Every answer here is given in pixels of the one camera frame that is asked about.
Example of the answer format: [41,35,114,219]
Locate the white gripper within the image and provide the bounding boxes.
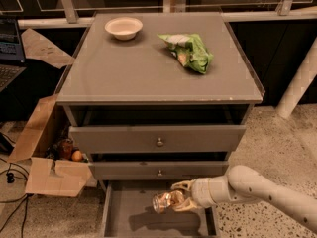
[171,178,214,212]

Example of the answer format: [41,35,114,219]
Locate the orange fruit in box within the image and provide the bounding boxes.
[71,150,83,162]

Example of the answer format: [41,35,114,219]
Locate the grey drawer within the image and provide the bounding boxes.
[69,125,246,154]
[89,161,229,180]
[101,180,221,238]

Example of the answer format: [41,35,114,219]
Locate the grey bottom drawer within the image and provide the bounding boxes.
[101,180,221,238]

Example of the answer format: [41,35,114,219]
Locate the dark red jar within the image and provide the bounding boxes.
[58,139,73,160]

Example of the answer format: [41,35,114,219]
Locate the brown cardboard sheet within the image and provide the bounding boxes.
[22,29,74,69]

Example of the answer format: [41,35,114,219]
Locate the green chip bag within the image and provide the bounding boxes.
[158,34,214,74]

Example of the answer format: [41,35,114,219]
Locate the grey middle drawer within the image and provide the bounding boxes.
[89,161,229,180]

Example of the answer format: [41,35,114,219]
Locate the white diagonal pole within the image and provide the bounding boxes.
[276,38,317,119]

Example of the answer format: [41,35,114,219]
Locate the metal railing frame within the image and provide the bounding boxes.
[0,0,317,30]

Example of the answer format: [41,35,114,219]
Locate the open cardboard box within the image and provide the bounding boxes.
[7,94,97,197]

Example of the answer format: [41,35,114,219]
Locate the white paper bowl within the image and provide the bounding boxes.
[105,17,143,41]

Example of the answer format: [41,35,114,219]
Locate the orange soda can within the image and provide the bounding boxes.
[152,190,184,214]

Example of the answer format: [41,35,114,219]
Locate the black floor cables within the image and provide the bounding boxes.
[0,132,34,238]

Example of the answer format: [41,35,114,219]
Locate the grey top drawer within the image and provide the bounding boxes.
[69,125,246,154]

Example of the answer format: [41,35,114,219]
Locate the grey drawer cabinet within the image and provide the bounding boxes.
[54,11,265,190]

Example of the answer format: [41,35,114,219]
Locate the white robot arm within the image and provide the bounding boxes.
[171,165,317,233]

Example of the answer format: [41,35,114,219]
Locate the black laptop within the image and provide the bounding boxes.
[0,16,26,92]

